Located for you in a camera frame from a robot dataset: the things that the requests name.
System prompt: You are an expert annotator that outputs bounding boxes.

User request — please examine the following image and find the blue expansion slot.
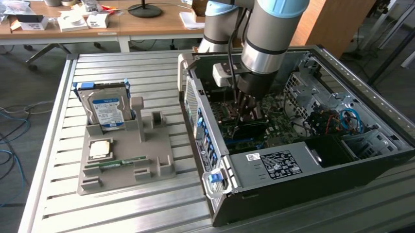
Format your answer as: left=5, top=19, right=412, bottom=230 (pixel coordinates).
left=225, top=137, right=256, bottom=145

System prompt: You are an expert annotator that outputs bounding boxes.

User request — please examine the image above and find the hard disk with blue bracket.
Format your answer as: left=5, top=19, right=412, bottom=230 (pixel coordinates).
left=70, top=79, right=132, bottom=133

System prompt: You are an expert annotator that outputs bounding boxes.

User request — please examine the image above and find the green RAM stick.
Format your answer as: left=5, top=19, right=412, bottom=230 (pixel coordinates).
left=99, top=156, right=147, bottom=170

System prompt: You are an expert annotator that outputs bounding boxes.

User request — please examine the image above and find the stack of white papers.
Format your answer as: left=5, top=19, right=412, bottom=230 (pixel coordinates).
left=179, top=11, right=207, bottom=30

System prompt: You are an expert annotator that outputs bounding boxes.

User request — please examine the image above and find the white box with black lid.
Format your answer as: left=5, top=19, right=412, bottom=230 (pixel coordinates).
left=16, top=15, right=49, bottom=31

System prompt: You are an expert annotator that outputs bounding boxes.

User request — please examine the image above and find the grey power supply with label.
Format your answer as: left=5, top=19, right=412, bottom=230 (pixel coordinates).
left=228, top=142, right=321, bottom=192

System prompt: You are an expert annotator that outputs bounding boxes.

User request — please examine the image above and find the grey floor cable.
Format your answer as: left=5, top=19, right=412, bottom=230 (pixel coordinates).
left=0, top=100, right=54, bottom=116

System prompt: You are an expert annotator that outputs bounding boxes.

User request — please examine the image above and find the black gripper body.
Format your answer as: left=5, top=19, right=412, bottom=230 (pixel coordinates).
left=236, top=71, right=276, bottom=98

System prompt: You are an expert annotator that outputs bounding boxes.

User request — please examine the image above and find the green graphics card black cooler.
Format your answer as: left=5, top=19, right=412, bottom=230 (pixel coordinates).
left=231, top=120, right=271, bottom=141

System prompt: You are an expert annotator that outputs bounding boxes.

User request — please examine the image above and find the black fan shroud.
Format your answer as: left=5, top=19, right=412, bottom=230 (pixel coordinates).
left=304, top=135, right=360, bottom=168

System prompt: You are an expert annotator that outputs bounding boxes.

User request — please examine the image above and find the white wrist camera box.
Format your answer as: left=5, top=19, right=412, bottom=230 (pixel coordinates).
left=212, top=63, right=243, bottom=87

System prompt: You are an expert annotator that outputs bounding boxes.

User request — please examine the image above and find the green motherboard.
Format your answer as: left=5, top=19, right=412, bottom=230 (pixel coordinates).
left=207, top=86, right=308, bottom=155

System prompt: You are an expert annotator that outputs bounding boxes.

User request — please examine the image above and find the clear plastic bag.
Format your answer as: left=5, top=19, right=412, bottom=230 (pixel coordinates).
left=0, top=0, right=36, bottom=17

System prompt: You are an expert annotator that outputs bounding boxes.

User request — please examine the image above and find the bundle of coloured wires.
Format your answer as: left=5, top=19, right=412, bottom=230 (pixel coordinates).
left=304, top=109, right=344, bottom=136

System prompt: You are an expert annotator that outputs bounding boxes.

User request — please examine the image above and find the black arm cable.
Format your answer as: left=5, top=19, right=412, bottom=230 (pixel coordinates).
left=225, top=0, right=252, bottom=98

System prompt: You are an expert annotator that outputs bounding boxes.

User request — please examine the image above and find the small white labelled box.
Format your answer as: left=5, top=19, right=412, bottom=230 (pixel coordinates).
left=86, top=13, right=111, bottom=29

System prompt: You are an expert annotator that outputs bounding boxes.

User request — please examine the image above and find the CPU chip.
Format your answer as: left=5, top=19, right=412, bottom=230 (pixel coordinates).
left=89, top=141, right=115, bottom=161

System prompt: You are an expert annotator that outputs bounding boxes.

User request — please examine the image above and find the grey parts rack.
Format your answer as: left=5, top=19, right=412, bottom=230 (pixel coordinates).
left=76, top=96, right=179, bottom=197

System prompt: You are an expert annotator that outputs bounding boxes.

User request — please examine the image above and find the black open PC case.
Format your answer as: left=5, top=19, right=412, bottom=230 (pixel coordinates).
left=177, top=44, right=415, bottom=228

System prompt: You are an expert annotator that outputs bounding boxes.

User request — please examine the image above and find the blue floor cable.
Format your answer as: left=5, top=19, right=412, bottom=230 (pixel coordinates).
left=0, top=106, right=32, bottom=207

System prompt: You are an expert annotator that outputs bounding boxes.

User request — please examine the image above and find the black round lamp base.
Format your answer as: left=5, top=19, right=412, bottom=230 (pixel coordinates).
left=127, top=0, right=163, bottom=19

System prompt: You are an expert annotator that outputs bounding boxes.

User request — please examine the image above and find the metal disk bay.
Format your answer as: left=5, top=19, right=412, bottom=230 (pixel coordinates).
left=340, top=130, right=401, bottom=161

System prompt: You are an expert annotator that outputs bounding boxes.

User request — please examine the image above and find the blue data wire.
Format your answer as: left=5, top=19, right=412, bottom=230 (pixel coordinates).
left=339, top=108, right=365, bottom=135

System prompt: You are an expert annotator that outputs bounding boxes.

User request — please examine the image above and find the white box with tape roll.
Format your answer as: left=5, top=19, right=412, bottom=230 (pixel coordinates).
left=57, top=12, right=89, bottom=33

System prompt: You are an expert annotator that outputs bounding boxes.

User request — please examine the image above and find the CPU socket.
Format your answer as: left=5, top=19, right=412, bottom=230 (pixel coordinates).
left=223, top=100, right=239, bottom=119

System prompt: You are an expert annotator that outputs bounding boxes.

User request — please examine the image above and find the blue case latch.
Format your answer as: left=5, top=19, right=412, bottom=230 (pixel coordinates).
left=207, top=171, right=228, bottom=186

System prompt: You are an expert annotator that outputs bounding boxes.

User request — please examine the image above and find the wooden desk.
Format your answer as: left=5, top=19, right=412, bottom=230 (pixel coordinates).
left=0, top=0, right=297, bottom=71

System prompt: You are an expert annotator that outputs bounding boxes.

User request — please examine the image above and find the perforated metal drive cage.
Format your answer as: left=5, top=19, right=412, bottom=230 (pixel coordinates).
left=283, top=71, right=327, bottom=122

